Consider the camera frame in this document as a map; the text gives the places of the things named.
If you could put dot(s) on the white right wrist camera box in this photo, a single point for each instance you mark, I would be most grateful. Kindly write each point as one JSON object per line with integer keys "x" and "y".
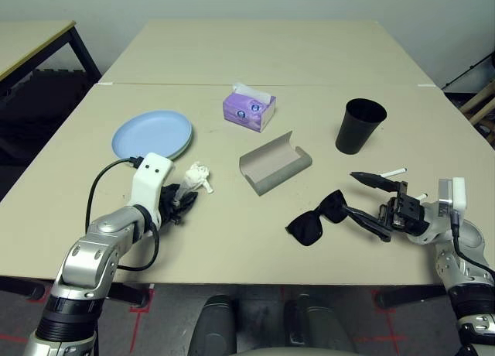
{"x": 458, "y": 195}

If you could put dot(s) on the white marker black cap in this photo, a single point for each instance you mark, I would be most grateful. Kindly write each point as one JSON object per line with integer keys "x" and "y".
{"x": 421, "y": 196}

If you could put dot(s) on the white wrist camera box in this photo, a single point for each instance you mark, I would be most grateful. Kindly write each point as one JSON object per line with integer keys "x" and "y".
{"x": 458, "y": 195}
{"x": 149, "y": 178}

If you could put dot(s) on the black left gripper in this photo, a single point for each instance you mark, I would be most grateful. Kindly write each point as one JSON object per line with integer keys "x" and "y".
{"x": 170, "y": 211}

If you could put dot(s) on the wooden stool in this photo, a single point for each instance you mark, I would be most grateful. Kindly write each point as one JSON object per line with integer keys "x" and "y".
{"x": 479, "y": 100}

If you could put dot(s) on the grey glasses case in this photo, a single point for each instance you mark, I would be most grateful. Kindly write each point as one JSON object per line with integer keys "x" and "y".
{"x": 268, "y": 164}

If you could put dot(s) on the black plastic cup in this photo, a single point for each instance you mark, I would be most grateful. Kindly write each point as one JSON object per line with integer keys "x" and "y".
{"x": 357, "y": 135}

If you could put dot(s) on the dark grey robot right leg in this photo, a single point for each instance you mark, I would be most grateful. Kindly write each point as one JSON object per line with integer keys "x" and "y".
{"x": 317, "y": 329}

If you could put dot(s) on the blue plastic plate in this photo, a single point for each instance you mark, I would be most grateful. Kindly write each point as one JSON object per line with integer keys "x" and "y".
{"x": 151, "y": 133}

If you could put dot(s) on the white tape strip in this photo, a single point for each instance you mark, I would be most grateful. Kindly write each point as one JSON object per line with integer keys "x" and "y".
{"x": 427, "y": 86}
{"x": 104, "y": 84}

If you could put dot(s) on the white tissue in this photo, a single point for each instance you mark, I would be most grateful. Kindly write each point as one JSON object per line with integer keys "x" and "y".
{"x": 195, "y": 176}

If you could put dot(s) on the black foam floor mat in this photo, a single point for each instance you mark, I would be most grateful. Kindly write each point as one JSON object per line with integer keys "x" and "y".
{"x": 42, "y": 100}

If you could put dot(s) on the purple tissue pack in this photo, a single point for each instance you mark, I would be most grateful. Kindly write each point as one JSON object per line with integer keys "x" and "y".
{"x": 243, "y": 112}

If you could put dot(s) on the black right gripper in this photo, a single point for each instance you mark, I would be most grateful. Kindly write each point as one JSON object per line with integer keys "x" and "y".
{"x": 406, "y": 213}

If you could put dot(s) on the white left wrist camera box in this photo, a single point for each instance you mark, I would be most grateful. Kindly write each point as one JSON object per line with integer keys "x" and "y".
{"x": 149, "y": 178}

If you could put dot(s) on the black table foot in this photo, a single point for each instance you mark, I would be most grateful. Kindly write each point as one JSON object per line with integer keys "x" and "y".
{"x": 129, "y": 294}
{"x": 31, "y": 292}

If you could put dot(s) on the dark grey robot leg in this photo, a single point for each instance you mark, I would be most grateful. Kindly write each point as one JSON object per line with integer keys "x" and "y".
{"x": 214, "y": 325}
{"x": 317, "y": 329}

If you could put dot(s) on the white marker blue cap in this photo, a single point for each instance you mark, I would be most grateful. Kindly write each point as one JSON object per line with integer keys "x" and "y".
{"x": 394, "y": 173}

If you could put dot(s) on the green plastic plate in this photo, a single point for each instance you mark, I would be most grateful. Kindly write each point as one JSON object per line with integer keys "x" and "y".
{"x": 187, "y": 147}

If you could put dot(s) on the beige side table black frame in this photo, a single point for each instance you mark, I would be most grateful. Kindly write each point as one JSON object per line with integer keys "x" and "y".
{"x": 27, "y": 42}

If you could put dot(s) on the black stand rod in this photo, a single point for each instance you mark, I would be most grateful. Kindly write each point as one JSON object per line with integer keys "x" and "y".
{"x": 468, "y": 71}

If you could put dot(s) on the black sunglasses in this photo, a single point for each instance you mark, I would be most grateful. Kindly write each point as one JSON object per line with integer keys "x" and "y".
{"x": 305, "y": 228}

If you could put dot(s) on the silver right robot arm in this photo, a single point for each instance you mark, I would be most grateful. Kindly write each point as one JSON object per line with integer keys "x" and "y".
{"x": 444, "y": 255}

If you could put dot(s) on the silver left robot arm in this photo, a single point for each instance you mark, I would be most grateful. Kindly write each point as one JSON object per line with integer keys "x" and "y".
{"x": 100, "y": 240}

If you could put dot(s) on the dark grey robot left leg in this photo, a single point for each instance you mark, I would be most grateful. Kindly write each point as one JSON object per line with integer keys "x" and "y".
{"x": 214, "y": 325}

